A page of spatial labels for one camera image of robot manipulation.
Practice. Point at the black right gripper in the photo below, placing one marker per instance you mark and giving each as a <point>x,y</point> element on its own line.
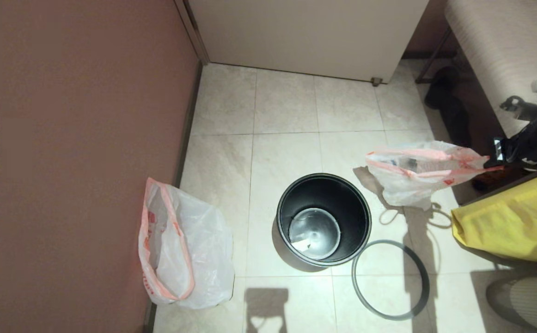
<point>527,143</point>

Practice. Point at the used white printed trash bag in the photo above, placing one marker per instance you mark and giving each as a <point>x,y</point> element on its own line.
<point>411,185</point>

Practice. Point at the yellow fabric bag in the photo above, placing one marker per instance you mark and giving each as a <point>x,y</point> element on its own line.
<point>518,222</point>

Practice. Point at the black round trash bin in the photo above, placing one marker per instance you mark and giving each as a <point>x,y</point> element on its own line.
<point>324,194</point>

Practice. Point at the white plastic bag orange trim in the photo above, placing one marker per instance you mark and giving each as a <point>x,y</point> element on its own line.
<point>204,249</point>

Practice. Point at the orange brown shoe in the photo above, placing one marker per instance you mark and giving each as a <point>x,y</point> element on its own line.
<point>490,181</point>

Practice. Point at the black slipper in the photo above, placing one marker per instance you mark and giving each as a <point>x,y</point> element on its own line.
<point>457,127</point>
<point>440,88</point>

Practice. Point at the wood grain bench top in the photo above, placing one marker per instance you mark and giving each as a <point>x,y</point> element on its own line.
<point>504,55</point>

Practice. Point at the dark metal bench leg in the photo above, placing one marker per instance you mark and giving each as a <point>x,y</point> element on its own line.
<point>430,60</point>

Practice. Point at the grey ribbed cylinder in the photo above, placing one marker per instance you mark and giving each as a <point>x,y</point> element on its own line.
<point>532,303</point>

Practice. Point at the small metal door stopper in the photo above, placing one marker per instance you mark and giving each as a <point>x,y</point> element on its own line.
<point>376,83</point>

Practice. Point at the white door panel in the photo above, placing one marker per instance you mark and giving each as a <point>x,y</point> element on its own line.
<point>305,37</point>

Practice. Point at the white paper scrap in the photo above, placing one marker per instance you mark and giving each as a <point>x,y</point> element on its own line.
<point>302,245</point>

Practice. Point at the grey door frame strip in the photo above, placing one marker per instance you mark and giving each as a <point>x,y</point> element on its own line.
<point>194,32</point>

